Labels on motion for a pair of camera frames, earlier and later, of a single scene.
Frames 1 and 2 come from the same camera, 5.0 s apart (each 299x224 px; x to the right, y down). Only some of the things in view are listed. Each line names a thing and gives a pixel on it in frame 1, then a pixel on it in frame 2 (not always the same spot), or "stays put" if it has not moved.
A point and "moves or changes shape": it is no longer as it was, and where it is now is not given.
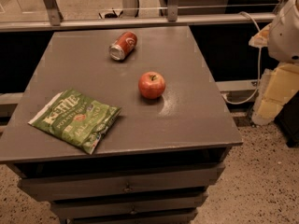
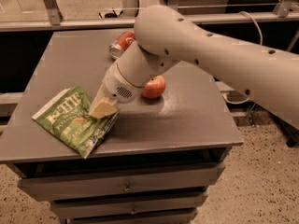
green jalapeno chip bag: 76,119 moves or changes shape
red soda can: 123,45 stays put
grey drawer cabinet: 158,161 stays put
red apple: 151,85 stays put
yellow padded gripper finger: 277,88 → 103,106
